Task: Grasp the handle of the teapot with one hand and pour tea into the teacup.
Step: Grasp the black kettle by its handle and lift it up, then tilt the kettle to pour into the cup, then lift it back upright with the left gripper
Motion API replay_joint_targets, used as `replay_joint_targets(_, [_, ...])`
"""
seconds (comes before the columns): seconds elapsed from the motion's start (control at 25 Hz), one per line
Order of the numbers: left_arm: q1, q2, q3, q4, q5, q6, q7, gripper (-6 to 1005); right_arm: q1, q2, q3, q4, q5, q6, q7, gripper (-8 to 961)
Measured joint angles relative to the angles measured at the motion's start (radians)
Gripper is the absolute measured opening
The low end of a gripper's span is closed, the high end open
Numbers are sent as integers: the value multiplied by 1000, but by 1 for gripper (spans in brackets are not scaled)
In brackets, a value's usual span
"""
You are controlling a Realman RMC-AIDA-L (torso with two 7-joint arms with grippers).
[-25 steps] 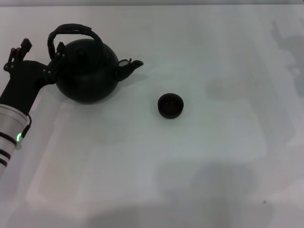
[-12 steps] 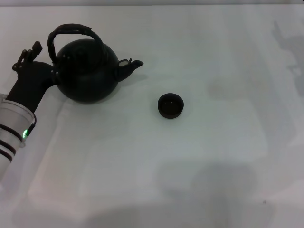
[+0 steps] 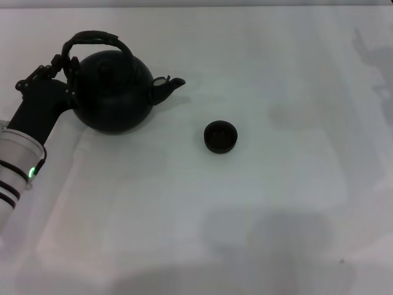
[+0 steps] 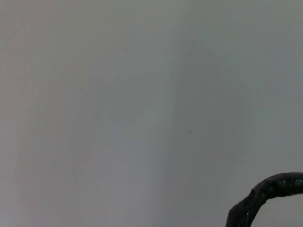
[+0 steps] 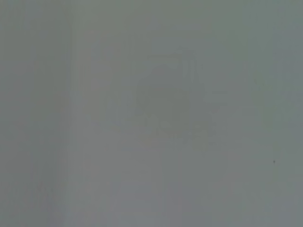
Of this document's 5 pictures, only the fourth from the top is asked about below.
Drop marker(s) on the black round teapot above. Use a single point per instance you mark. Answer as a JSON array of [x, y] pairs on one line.
[[260, 191]]

